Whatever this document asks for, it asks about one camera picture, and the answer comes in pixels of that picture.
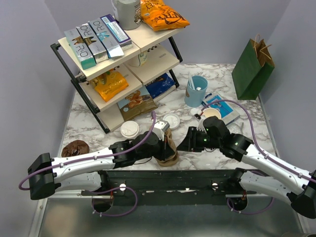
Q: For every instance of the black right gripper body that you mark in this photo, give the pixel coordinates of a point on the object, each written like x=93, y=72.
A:
x=201, y=139

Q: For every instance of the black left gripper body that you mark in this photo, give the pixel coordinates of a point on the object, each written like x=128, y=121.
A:
x=158, y=151

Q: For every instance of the brown cardboard cup carrier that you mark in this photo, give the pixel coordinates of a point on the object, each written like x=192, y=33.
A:
x=171, y=154

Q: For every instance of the white plastic lid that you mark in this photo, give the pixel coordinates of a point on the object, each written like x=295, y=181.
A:
x=129, y=129

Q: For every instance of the green paper bag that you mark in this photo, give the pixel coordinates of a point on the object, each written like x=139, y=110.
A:
x=253, y=69

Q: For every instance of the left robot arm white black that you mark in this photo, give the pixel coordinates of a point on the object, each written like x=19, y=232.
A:
x=48, y=175

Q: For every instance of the silver glitter pouch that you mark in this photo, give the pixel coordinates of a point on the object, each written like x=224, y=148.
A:
x=236, y=128

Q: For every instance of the blue razor box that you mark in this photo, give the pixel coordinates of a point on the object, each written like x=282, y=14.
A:
x=228, y=114

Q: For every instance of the stack of white paper cups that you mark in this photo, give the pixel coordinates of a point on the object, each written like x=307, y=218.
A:
x=210, y=112

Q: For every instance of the light blue cup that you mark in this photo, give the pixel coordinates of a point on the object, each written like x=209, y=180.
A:
x=194, y=96

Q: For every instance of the brown snack bag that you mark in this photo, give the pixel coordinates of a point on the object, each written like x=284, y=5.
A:
x=137, y=103

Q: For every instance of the white stirrers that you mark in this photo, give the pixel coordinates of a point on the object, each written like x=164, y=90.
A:
x=191, y=83

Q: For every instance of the blue snack bag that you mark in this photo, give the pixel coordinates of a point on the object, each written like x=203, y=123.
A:
x=160, y=85

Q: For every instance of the yellow snack bag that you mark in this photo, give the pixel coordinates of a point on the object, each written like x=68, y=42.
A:
x=109, y=84

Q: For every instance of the blue RO box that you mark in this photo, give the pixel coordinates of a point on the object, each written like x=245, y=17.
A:
x=106, y=38

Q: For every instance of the brown RO box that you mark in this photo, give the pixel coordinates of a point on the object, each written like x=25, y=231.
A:
x=97, y=49

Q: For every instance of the teal RO box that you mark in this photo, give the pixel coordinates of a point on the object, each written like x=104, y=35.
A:
x=80, y=48

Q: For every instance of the purple white box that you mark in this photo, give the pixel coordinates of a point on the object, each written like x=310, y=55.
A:
x=120, y=35

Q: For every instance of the orange chips bag top shelf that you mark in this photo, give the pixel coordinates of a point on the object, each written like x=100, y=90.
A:
x=159, y=16

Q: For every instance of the grey canister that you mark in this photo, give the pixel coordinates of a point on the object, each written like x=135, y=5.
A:
x=127, y=13

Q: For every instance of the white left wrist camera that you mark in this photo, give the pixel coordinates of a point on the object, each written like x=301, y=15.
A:
x=160, y=128

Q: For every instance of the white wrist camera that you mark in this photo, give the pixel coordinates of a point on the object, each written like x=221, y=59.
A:
x=200, y=119
x=160, y=128

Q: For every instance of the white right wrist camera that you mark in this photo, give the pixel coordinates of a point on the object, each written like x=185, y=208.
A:
x=200, y=119

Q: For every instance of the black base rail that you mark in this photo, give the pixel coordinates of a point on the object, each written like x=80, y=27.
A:
x=171, y=187

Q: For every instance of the black frame beige shelf rack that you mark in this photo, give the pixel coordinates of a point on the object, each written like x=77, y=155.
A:
x=162, y=57

